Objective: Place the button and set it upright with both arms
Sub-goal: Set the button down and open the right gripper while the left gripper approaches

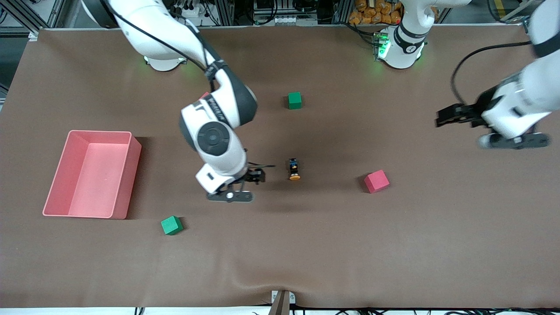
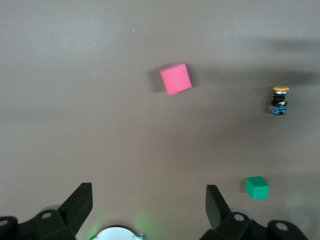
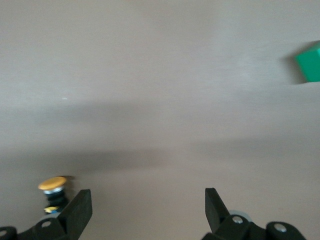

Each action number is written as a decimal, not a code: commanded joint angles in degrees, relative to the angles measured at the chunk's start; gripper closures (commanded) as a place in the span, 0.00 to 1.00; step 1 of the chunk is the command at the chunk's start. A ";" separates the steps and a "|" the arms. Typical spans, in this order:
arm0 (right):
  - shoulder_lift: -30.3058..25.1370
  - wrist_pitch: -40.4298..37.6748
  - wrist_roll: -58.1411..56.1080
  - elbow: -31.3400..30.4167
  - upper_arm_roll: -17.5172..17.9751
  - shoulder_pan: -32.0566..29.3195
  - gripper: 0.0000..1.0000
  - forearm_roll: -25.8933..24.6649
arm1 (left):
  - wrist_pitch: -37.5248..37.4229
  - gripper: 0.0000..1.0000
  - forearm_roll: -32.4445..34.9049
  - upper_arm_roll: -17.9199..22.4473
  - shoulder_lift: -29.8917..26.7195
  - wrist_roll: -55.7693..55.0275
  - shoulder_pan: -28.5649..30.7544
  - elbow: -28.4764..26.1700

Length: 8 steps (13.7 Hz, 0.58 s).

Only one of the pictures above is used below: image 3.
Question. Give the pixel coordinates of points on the yellow mushroom push button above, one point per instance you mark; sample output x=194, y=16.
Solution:
x=52, y=183

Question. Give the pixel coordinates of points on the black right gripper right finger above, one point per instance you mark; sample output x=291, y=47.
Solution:
x=216, y=215

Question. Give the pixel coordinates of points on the brown table cloth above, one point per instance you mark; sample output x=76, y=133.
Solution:
x=150, y=112

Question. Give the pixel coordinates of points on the green foam cube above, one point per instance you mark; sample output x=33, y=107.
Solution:
x=310, y=63

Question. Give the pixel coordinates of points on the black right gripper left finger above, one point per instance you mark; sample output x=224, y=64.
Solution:
x=75, y=215

